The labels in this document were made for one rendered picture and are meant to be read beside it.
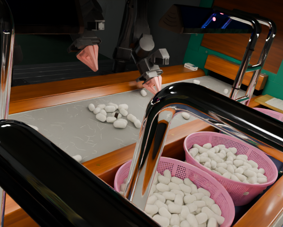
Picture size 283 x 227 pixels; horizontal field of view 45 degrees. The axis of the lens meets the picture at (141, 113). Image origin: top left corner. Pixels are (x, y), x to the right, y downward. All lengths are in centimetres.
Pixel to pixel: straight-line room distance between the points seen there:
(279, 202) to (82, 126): 55
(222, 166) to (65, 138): 44
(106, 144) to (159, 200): 24
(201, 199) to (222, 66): 99
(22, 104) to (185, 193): 52
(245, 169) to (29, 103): 65
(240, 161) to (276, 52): 77
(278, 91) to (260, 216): 96
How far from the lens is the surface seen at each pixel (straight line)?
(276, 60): 169
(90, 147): 89
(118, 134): 97
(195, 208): 78
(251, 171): 100
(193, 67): 174
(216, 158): 100
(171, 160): 87
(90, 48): 109
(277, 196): 91
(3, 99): 47
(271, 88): 169
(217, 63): 172
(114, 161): 80
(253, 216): 79
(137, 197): 31
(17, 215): 65
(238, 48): 175
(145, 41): 125
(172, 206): 75
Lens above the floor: 119
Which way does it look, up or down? 23 degrees down
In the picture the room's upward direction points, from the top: 14 degrees clockwise
